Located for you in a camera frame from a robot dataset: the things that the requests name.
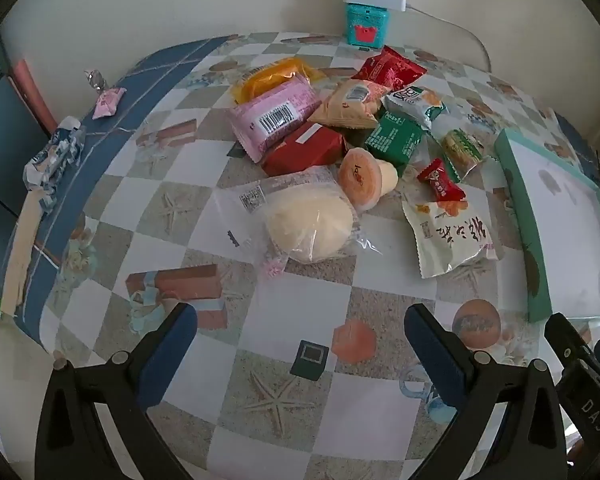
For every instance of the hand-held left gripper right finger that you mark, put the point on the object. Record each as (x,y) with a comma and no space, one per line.
(435,355)

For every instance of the shiny red snack packet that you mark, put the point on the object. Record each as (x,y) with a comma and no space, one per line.
(390,70)

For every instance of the teal toy box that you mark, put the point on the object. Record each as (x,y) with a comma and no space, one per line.
(365,25)

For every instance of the pink candy wrapper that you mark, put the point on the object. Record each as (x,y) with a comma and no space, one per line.
(107,102)

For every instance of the teal-rimmed white tray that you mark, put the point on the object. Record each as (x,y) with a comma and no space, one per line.
(560,220)

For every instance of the white snack packet orange print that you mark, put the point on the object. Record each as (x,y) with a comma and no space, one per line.
(445,237)

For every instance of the dark cabinet with red trim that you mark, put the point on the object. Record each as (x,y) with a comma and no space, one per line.
(5,125)

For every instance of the small red candy packet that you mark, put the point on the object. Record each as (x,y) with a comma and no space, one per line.
(440,180)

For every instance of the dark red snack box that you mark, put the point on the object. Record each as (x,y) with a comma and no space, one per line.
(305,152)

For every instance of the white green orange snack packet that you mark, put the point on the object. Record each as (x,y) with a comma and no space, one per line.
(415,102)

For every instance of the beige snack packet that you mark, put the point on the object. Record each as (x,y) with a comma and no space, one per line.
(347,107)

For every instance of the blue white crumpled wrapper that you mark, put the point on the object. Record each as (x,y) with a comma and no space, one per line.
(55,155)

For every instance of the pink snack packet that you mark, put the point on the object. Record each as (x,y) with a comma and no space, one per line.
(275,115)

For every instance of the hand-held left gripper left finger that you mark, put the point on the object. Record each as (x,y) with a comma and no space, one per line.
(172,345)

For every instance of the green yellow cracker packet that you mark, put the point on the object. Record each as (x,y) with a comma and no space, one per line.
(460,152)

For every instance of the round bun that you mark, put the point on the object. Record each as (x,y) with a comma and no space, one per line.
(310,227)

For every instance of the small pink candy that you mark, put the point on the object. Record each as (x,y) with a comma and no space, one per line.
(275,266)

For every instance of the orange jelly cup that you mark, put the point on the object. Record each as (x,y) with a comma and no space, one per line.
(362,177)

